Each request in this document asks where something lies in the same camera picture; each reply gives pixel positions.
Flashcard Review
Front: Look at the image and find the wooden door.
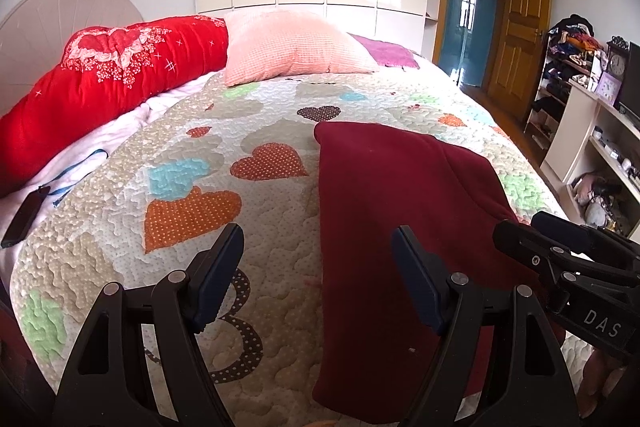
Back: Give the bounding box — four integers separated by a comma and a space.
487, 0, 553, 108

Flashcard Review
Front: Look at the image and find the white round headboard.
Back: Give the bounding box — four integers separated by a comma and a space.
0, 0, 146, 118

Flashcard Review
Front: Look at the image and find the purple square clock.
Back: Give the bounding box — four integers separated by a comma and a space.
595, 72, 623, 100

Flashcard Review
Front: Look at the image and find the blue lanyard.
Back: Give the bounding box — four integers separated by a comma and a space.
42, 149, 110, 208

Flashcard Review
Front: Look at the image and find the black television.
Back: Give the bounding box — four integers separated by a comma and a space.
619, 42, 640, 130

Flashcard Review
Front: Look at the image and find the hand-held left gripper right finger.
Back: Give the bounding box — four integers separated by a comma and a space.
391, 225, 581, 427

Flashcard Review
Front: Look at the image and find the white cabinet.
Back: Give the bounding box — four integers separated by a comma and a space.
542, 84, 640, 228

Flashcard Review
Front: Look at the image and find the heart-patterned quilted bedspread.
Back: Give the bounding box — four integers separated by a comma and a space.
9, 67, 596, 427

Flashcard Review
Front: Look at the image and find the pale pink fleece sheet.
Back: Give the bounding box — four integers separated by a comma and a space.
0, 72, 221, 288

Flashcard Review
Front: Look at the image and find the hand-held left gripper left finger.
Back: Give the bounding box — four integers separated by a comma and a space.
51, 222, 246, 427

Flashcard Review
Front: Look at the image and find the brown mantel clock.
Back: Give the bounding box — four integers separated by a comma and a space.
606, 36, 628, 80

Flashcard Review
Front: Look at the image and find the purple cloth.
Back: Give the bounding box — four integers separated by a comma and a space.
350, 33, 420, 70

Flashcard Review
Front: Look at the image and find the black phone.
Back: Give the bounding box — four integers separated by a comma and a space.
0, 185, 52, 249

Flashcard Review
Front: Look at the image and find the dark red garment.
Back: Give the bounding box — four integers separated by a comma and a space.
312, 121, 566, 425

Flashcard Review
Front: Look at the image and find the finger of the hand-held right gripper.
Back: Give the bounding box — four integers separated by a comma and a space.
531, 211, 640, 260
492, 219, 601, 280

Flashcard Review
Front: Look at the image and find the shelf rack with clothes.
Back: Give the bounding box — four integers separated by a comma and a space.
525, 14, 608, 152

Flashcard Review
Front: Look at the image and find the person's right hand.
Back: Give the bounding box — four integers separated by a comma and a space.
577, 349, 628, 418

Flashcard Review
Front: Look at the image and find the pink textured pillow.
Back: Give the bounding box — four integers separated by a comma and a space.
222, 9, 379, 88

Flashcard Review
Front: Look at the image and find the red floral duvet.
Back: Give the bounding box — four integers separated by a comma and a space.
0, 14, 230, 198

